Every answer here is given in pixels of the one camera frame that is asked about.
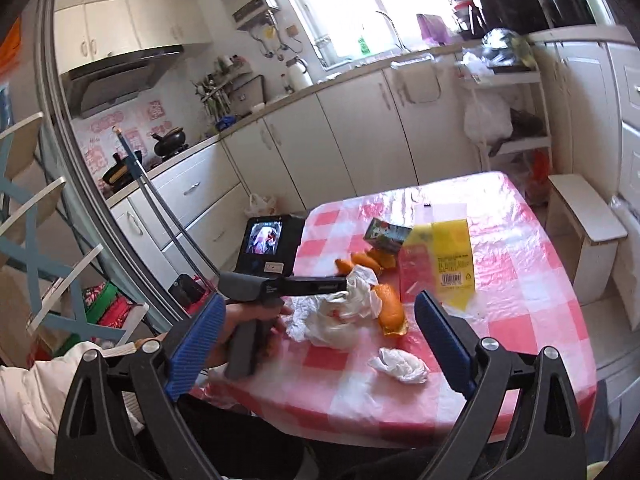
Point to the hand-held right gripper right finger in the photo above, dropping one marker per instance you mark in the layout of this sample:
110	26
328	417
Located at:
445	342

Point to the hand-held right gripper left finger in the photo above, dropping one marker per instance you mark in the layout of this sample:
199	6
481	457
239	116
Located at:
196	345

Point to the large white tissue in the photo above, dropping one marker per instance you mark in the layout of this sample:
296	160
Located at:
330	320

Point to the small white tissue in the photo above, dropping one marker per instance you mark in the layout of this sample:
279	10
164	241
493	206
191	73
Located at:
400	366

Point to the large orange peel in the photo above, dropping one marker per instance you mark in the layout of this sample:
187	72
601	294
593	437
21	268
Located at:
391	310

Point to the pale yellow plastic bin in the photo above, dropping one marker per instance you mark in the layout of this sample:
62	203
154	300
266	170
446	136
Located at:
597	472

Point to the person's left forearm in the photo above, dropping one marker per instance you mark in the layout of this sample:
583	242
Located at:
30	400

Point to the person's left hand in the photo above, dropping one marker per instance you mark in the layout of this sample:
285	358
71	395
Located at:
275	332

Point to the red white checked tablecloth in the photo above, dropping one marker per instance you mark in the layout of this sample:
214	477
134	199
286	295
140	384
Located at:
525	310

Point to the yellow pink packaging bag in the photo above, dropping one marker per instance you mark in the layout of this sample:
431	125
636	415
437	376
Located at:
450	255

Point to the red green printed box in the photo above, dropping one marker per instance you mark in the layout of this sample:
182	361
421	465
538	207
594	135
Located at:
115	307

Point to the floral waste basket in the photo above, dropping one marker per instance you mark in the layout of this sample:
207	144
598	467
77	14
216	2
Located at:
261	205

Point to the green juice carton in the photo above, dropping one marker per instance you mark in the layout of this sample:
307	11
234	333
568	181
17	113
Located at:
385	235

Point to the clear plastic packet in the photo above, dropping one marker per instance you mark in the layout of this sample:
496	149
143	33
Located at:
440	212

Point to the grey metal pole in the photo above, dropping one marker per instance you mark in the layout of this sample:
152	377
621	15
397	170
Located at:
165	210

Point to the white base cabinets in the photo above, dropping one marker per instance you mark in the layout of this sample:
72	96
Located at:
350	125

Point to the blue container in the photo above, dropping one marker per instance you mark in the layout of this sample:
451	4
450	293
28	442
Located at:
223	124

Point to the blue folding rack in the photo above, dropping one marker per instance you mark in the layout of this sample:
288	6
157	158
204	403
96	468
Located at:
30	260

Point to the black yellow pan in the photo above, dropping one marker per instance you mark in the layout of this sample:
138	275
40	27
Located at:
120	172

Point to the black clay pot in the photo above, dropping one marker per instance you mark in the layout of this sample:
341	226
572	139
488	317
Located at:
170	145

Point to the white wooden stool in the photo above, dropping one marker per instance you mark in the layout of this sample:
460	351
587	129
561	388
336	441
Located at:
585	210

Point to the red plastic bag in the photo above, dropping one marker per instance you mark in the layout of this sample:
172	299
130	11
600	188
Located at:
537	172

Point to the red cap bottle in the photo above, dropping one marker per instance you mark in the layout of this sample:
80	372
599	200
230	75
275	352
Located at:
286	84

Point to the white thermos jug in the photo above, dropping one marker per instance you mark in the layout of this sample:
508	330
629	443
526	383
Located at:
299	76

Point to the pink printed backsplash sticker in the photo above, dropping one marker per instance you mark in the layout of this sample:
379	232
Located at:
135	130

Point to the white plastic bag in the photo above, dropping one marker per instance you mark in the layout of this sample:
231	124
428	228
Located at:
487	120

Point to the black wok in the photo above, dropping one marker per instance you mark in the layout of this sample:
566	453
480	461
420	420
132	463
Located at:
525	125

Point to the white hanging door bin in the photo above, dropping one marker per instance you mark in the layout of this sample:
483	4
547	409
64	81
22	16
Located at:
417	80

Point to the green dish soap bottle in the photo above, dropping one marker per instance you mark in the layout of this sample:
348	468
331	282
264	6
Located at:
364	46

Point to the white kitchen trolley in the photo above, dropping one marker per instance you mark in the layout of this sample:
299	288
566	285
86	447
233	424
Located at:
520	77

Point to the clear plastic bag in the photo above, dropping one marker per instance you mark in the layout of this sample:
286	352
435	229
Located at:
475	67

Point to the black range hood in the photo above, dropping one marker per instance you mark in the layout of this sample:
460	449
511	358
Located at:
115	80

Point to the metal sink faucet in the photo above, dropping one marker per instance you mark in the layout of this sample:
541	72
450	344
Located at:
395	25

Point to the kitchen window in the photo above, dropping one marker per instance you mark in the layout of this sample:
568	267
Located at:
350	0

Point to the black bag of vegetables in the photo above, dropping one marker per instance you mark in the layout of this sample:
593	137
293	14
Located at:
505	45

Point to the white upper cabinets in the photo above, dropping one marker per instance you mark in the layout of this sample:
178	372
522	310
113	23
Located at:
115	30

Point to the stacked food containers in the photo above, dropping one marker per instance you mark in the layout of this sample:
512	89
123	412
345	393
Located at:
465	12

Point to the black air fryer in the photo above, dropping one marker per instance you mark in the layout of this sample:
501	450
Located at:
505	10

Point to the black rice cooker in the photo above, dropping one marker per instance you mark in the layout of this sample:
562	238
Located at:
567	10

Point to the wall utensil rack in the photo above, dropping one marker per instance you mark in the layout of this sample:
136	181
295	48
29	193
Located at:
217	92

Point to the wall socket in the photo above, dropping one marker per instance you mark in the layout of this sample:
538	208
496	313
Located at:
292	30

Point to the metal sliding door frame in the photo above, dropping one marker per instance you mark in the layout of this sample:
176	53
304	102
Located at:
46	35

